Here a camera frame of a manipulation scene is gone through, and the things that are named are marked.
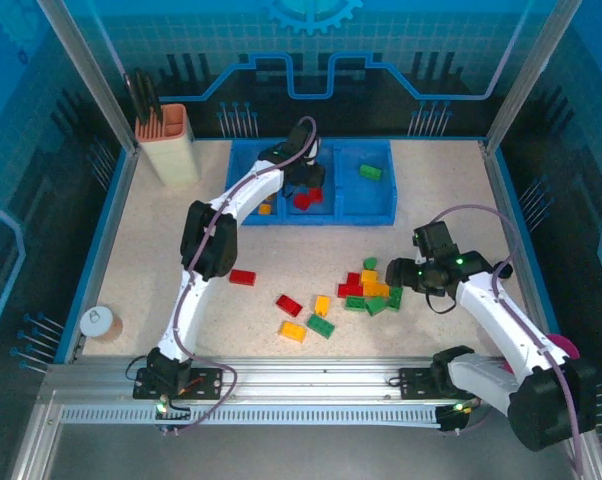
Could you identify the yellow lego brick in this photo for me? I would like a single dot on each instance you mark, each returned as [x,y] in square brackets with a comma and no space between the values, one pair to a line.
[322,305]
[370,276]
[293,331]
[265,209]
[376,289]

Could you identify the green rounded lego brick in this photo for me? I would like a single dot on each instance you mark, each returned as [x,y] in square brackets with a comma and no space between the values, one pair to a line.
[370,263]

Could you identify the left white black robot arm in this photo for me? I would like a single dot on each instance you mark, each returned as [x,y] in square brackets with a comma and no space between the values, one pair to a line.
[196,300]

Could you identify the small black cap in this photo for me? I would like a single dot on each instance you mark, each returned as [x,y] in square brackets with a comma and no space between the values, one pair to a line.
[506,271]

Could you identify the small pink cup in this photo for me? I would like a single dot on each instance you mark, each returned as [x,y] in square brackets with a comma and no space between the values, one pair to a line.
[506,367]

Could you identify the beige utensil holder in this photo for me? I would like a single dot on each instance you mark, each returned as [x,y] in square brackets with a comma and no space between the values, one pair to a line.
[173,160]

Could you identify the large pink cup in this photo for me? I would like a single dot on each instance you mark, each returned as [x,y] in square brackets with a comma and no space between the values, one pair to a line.
[566,346]

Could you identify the white lidded can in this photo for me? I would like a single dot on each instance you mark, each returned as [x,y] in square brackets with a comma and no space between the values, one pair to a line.
[98,320]

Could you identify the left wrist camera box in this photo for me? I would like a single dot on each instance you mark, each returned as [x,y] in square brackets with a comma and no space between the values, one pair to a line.
[313,150]

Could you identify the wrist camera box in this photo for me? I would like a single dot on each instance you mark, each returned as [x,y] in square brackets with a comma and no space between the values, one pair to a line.
[313,150]
[436,240]

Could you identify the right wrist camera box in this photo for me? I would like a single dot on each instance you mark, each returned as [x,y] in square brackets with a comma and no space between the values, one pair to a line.
[436,240]

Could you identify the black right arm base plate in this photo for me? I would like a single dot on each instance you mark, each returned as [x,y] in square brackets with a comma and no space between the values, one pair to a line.
[413,382]

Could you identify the aluminium front rail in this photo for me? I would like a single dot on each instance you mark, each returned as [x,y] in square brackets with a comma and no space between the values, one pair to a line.
[306,380]

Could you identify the aluminium frame post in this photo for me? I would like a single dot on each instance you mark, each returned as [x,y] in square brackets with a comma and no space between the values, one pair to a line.
[91,75]
[531,75]

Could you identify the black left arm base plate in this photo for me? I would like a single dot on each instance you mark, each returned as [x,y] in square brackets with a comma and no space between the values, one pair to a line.
[206,382]

